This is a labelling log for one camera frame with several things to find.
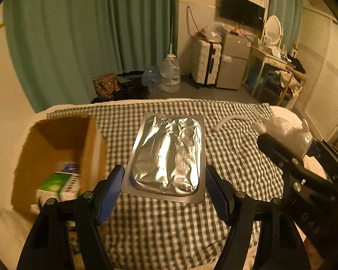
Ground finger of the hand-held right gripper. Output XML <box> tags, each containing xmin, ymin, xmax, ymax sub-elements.
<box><xmin>257</xmin><ymin>132</ymin><xmax>307</xmax><ymax>175</ymax></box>
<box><xmin>308</xmin><ymin>140</ymin><xmax>338</xmax><ymax>179</ymax></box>

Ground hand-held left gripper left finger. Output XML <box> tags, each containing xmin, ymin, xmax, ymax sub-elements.
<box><xmin>17</xmin><ymin>164</ymin><xmax>126</xmax><ymax>270</ymax></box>

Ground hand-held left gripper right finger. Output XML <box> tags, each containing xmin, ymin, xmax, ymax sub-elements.
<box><xmin>206</xmin><ymin>165</ymin><xmax>312</xmax><ymax>270</ymax></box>

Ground blue floral tissue packet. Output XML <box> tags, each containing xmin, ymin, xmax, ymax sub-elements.
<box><xmin>60</xmin><ymin>162</ymin><xmax>81</xmax><ymax>174</ymax></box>

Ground green medicine box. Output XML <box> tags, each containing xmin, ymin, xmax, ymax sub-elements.
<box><xmin>36</xmin><ymin>171</ymin><xmax>82</xmax><ymax>203</ymax></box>

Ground silver foil pack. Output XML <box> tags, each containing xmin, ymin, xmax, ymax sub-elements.
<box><xmin>121</xmin><ymin>112</ymin><xmax>206</xmax><ymax>204</ymax></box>

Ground brown cardboard box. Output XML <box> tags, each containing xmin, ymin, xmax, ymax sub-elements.
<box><xmin>11</xmin><ymin>114</ymin><xmax>107</xmax><ymax>220</ymax></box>

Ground green checked cloth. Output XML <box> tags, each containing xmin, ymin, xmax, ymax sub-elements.
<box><xmin>46</xmin><ymin>100</ymin><xmax>285</xmax><ymax>269</ymax></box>

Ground white curved tube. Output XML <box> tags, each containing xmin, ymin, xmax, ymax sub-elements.
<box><xmin>213</xmin><ymin>114</ymin><xmax>252</xmax><ymax>133</ymax></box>

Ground beige clothing pile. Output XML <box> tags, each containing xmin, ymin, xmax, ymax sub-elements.
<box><xmin>279</xmin><ymin>69</ymin><xmax>302</xmax><ymax>93</ymax></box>

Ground white louvred wardrobe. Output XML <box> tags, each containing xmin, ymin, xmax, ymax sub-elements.
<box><xmin>294</xmin><ymin>6</ymin><xmax>338</xmax><ymax>147</ymax></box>

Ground cream dressing table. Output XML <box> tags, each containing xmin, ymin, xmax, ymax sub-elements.
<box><xmin>248</xmin><ymin>45</ymin><xmax>306</xmax><ymax>106</ymax></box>

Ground silver mini fridge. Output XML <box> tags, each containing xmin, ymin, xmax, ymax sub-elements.
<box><xmin>215</xmin><ymin>31</ymin><xmax>252</xmax><ymax>90</ymax></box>

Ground black floor items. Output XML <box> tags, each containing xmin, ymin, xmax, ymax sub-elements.
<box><xmin>91</xmin><ymin>72</ymin><xmax>151</xmax><ymax>104</ymax></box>

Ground brown patterned bag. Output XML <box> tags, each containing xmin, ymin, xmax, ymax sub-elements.
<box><xmin>92</xmin><ymin>74</ymin><xmax>121</xmax><ymax>99</ymax></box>

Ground white suitcase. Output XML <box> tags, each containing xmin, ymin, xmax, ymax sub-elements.
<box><xmin>191</xmin><ymin>38</ymin><xmax>222</xmax><ymax>88</ymax></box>

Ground oval white mirror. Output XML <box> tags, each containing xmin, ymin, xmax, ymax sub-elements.
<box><xmin>263</xmin><ymin>15</ymin><xmax>283</xmax><ymax>47</ymax></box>

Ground small clear water bottle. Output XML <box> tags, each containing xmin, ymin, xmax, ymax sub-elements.
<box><xmin>141</xmin><ymin>66</ymin><xmax>162</xmax><ymax>92</ymax></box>

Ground large clear water bottle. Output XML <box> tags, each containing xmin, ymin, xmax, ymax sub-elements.
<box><xmin>160</xmin><ymin>53</ymin><xmax>181</xmax><ymax>93</ymax></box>

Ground clear plastic bags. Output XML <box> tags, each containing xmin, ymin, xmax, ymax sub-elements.
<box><xmin>197</xmin><ymin>26</ymin><xmax>224</xmax><ymax>43</ymax></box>

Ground narrow green curtain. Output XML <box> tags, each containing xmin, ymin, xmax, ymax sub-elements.
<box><xmin>269</xmin><ymin>0</ymin><xmax>303</xmax><ymax>48</ymax></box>

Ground thin white pole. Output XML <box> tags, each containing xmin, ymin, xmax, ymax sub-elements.
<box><xmin>169</xmin><ymin>8</ymin><xmax>176</xmax><ymax>55</ymax></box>

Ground wide green curtain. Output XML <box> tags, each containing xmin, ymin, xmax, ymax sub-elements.
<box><xmin>3</xmin><ymin>0</ymin><xmax>179</xmax><ymax>113</ymax></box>

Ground black wall television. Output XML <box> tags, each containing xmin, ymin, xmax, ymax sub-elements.
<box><xmin>221</xmin><ymin>0</ymin><xmax>266</xmax><ymax>31</ymax></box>

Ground hanging wall cable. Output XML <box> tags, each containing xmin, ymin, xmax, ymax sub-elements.
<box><xmin>186</xmin><ymin>6</ymin><xmax>203</xmax><ymax>38</ymax></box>

